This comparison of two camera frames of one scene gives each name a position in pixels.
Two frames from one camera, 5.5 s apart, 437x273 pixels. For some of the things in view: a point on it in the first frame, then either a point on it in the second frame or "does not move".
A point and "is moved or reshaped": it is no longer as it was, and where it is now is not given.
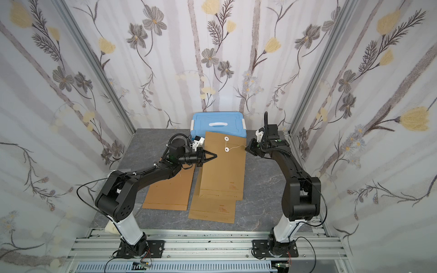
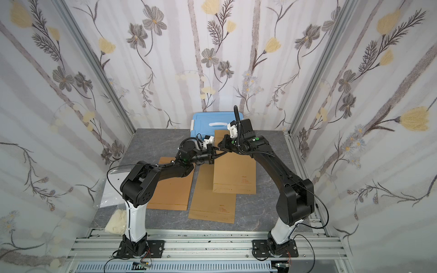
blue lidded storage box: [231, 123] does not move
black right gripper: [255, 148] → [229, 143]
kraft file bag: [222, 177] is moved or reshaped
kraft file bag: [171, 194] does not move
